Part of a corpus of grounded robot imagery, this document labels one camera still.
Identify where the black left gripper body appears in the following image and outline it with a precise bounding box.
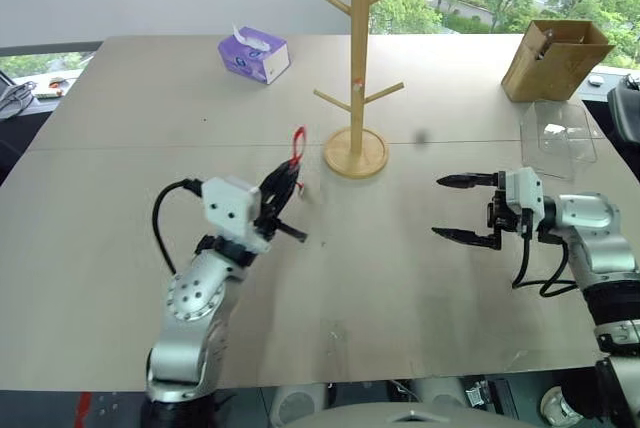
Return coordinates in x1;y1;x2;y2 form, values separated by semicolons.
252;183;282;243

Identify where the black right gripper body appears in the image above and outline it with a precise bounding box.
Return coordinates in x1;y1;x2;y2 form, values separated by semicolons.
484;189;525;240

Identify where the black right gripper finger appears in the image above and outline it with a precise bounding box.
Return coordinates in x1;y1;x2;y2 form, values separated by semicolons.
435;172;501;191
430;226;504;252

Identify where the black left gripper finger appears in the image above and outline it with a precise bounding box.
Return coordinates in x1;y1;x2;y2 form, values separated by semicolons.
265;157;305;213
274;218;309;245

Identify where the red ribbon loop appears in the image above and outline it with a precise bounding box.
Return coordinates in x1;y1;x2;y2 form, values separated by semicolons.
289;125;309;197

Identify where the wooden tree stand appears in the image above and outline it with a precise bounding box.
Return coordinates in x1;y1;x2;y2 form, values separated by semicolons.
297;0;431;180

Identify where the clear plastic container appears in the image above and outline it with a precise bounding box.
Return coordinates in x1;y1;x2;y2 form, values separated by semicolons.
519;100;602;182

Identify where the purple tissue box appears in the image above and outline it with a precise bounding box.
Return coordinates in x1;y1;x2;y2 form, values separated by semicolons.
216;24;291;86

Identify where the brown cardboard box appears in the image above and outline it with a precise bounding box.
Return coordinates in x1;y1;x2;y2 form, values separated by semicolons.
500;19;618;104

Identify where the black office chair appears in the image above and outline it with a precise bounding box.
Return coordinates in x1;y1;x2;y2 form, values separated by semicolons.
605;73;640;143

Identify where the white round shape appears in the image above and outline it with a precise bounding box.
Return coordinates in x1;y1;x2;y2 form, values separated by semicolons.
538;383;584;427

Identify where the grey robot torso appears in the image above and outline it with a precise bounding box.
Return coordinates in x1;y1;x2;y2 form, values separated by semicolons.
282;400;507;428

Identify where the grey crumpled cloth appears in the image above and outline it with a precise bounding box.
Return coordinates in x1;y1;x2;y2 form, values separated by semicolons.
0;80;39;122

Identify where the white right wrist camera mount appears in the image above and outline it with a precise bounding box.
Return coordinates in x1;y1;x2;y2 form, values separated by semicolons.
503;166;545;223

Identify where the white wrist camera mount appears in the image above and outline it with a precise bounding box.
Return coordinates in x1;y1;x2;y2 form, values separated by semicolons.
503;166;545;223
201;176;272;254

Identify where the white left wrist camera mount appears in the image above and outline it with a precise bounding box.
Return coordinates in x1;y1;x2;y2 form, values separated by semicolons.
201;176;272;254

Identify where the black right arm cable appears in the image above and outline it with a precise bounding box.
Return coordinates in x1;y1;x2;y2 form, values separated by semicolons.
510;207;582;299

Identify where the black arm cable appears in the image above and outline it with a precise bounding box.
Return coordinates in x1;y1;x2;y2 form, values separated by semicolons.
151;177;206;275
510;207;582;299

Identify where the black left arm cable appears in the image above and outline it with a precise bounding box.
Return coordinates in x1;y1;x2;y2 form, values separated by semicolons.
151;177;206;275

